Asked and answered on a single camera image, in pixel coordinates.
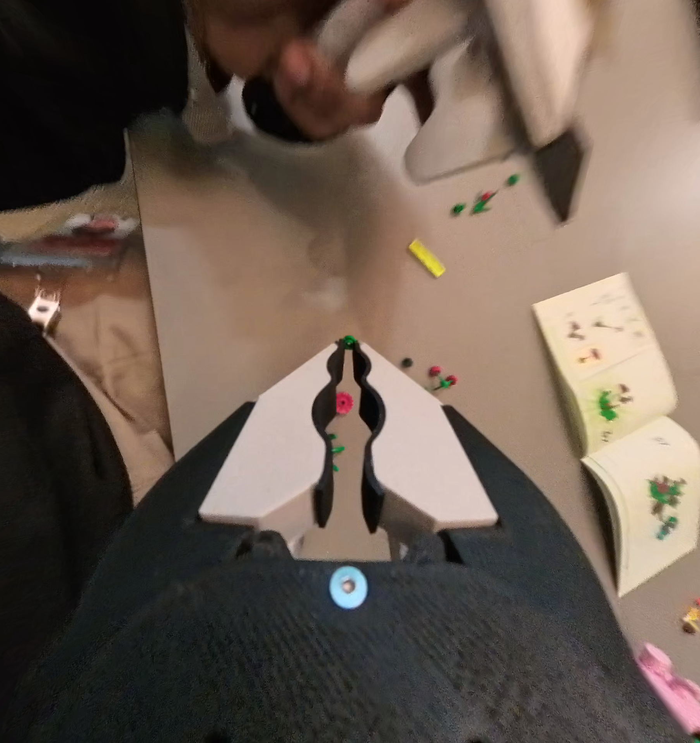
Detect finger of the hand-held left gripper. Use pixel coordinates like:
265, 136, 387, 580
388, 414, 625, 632
489, 0, 594, 226

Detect person's beige trousers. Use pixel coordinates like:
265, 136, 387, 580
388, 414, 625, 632
0, 209, 174, 507

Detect yellow-green flat toy plate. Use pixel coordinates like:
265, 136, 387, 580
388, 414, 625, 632
408, 239, 446, 279

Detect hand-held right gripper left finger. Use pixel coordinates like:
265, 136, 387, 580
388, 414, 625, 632
199, 342, 349, 551

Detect grey red badge card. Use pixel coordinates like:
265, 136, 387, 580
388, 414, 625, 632
0, 214, 141, 269

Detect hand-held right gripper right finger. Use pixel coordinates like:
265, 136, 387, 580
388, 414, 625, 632
355, 342, 500, 559

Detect toy instruction booklet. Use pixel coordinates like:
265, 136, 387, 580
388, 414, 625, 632
531, 273, 700, 597

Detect person's left hand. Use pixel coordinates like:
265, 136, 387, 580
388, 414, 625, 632
202, 0, 433, 141

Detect metal clip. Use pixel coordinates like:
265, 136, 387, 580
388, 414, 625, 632
28, 289, 62, 336

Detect person's black jacket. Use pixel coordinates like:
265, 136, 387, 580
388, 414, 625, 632
0, 279, 136, 743

